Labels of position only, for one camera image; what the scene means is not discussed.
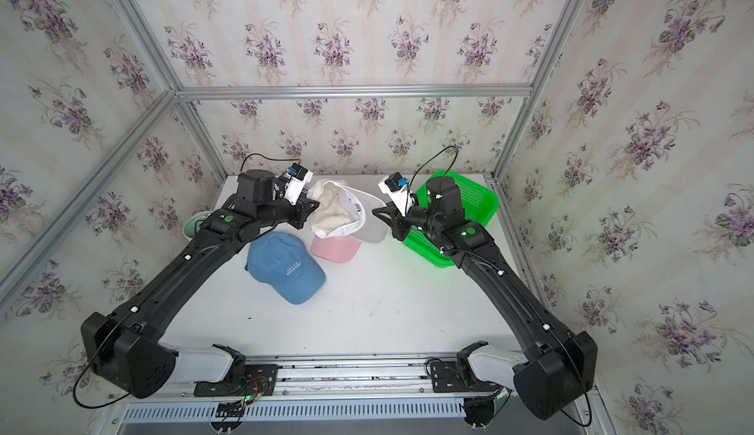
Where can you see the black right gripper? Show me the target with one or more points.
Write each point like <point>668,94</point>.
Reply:
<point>397,220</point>

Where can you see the pink baseball cap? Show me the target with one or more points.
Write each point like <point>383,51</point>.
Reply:
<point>336,249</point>

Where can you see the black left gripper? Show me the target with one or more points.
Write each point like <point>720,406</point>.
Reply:
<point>298,213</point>

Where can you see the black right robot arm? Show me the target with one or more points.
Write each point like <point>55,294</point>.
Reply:
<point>554,366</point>

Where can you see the green plastic basket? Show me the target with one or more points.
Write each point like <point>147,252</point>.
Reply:
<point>480,204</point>

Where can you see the grey white baseball cap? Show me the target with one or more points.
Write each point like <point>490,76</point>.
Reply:
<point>345,212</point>

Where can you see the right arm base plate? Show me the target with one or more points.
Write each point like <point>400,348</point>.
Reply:
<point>450,376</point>

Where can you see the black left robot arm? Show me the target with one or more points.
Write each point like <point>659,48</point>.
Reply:
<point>124,346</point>

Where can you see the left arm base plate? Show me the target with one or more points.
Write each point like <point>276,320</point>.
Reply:
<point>254,379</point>

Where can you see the aluminium mounting rail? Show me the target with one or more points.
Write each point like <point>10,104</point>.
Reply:
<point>353,376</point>

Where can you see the light blue baseball cap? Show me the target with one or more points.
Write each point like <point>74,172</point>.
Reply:
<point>282,261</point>

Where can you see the mint green pen cup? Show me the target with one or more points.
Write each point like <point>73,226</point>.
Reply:
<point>192,225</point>

